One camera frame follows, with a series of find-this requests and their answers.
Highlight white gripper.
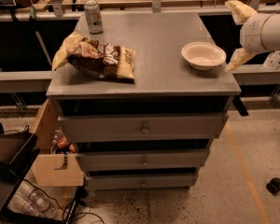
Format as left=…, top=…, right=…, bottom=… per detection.
left=225, top=0, right=273, bottom=71

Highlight white paper bowl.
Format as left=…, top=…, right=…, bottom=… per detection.
left=181, top=42, right=226, bottom=71

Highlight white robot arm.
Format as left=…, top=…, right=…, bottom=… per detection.
left=225, top=0, right=280, bottom=71

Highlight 7up soda can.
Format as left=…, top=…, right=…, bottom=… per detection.
left=84, top=0, right=103, bottom=34

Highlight grey drawer cabinet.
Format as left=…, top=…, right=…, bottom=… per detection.
left=47, top=12, right=240, bottom=190

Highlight brown yellow chip bag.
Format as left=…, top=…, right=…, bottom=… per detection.
left=52, top=32, right=135, bottom=80

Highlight black office chair wheel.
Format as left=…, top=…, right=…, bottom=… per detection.
left=266, top=177, right=280, bottom=195

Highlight wooden box with slot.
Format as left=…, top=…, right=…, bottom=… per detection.
left=30, top=99, right=84, bottom=187

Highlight black cart shelf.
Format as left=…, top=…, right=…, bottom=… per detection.
left=0, top=131, right=41, bottom=224

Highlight clear plastic water bottles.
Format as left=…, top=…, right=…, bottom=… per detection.
left=8, top=181, right=58, bottom=219

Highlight black floor cable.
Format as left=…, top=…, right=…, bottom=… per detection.
left=22, top=178, right=106, bottom=224

